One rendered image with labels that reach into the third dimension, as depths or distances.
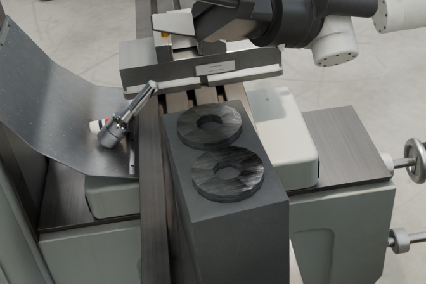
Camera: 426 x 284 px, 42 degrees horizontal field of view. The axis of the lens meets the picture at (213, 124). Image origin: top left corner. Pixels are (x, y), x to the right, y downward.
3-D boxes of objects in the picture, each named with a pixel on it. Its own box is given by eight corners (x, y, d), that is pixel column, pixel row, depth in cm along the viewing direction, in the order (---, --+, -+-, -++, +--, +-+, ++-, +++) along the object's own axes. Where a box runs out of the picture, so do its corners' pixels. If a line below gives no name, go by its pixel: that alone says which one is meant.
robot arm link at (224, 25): (185, -5, 76) (254, 2, 83) (194, 63, 75) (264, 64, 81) (234, -46, 66) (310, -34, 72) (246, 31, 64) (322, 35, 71)
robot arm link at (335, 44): (260, 0, 81) (317, 6, 87) (274, 69, 79) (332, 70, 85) (310, -38, 72) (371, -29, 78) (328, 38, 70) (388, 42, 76)
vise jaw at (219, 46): (218, 25, 125) (217, 9, 122) (227, 52, 115) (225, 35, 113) (192, 29, 124) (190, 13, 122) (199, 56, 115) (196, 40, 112)
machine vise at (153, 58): (269, 42, 131) (267, -1, 124) (284, 75, 119) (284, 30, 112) (122, 64, 129) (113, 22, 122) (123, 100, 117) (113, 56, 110)
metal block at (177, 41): (193, 32, 121) (190, 7, 118) (196, 45, 117) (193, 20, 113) (170, 36, 121) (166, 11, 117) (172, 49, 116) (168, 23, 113)
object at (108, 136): (116, 135, 118) (130, 119, 115) (116, 151, 115) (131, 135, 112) (96, 127, 115) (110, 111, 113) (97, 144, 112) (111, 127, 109)
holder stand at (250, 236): (246, 187, 93) (239, 90, 81) (291, 294, 76) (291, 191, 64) (177, 203, 91) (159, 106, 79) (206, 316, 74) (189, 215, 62)
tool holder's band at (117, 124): (130, 119, 115) (132, 116, 115) (131, 135, 112) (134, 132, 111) (110, 111, 113) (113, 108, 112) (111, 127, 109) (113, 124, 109)
